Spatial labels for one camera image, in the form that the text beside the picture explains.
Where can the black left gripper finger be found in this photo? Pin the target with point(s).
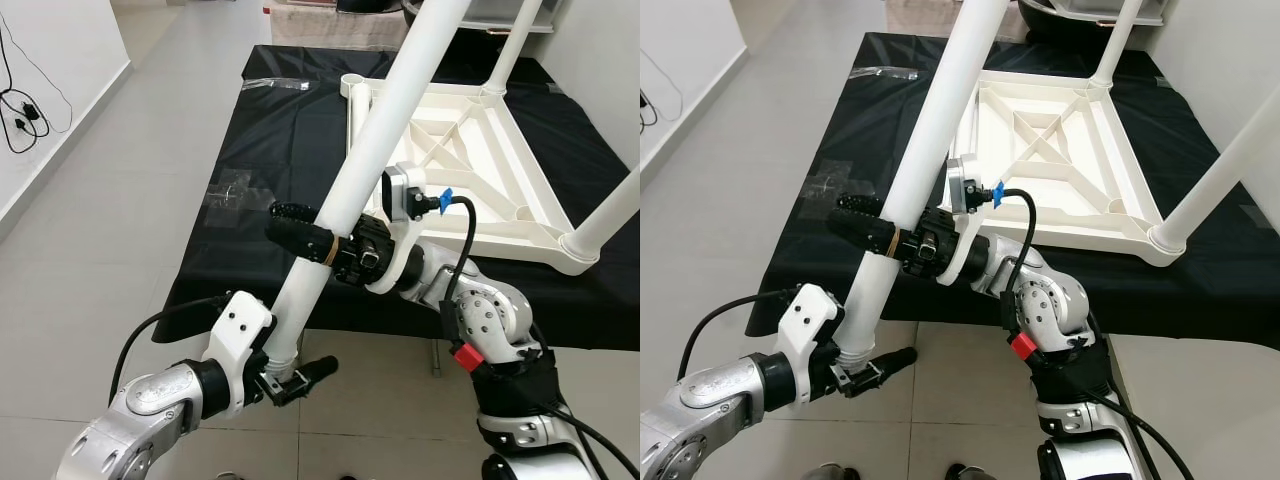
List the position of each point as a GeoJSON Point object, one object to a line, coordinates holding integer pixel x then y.
{"type": "Point", "coordinates": [895, 362]}
{"type": "Point", "coordinates": [318, 372]}

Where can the white plastic table top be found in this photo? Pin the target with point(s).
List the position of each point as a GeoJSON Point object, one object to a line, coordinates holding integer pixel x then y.
{"type": "Point", "coordinates": [500, 130]}
{"type": "Point", "coordinates": [1090, 130]}

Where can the beige cloth covered bench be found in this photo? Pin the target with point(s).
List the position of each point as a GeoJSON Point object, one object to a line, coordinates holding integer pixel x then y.
{"type": "Point", "coordinates": [940, 15]}
{"type": "Point", "coordinates": [320, 25]}

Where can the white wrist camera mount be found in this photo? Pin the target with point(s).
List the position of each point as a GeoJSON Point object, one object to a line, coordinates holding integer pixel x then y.
{"type": "Point", "coordinates": [240, 330]}
{"type": "Point", "coordinates": [965, 185]}
{"type": "Point", "coordinates": [405, 190]}
{"type": "Point", "coordinates": [810, 320]}

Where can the clear plastic bag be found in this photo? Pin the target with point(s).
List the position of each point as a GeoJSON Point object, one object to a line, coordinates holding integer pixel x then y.
{"type": "Point", "coordinates": [830, 180]}
{"type": "Point", "coordinates": [235, 190]}

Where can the black wok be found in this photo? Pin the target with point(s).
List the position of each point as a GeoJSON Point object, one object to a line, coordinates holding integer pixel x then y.
{"type": "Point", "coordinates": [470, 38]}
{"type": "Point", "coordinates": [1050, 20]}

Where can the clear plastic wrapper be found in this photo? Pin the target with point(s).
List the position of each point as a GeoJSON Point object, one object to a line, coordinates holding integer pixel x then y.
{"type": "Point", "coordinates": [275, 85]}
{"type": "Point", "coordinates": [885, 72]}

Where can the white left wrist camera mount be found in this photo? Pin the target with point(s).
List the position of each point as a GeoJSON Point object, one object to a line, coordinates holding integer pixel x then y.
{"type": "Point", "coordinates": [810, 320]}
{"type": "Point", "coordinates": [240, 330]}

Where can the black table cloth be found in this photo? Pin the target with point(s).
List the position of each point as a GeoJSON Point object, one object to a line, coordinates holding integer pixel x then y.
{"type": "Point", "coordinates": [800, 280]}
{"type": "Point", "coordinates": [250, 260]}

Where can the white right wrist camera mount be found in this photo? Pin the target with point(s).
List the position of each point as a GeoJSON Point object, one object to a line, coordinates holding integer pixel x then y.
{"type": "Point", "coordinates": [405, 190]}
{"type": "Point", "coordinates": [965, 185]}

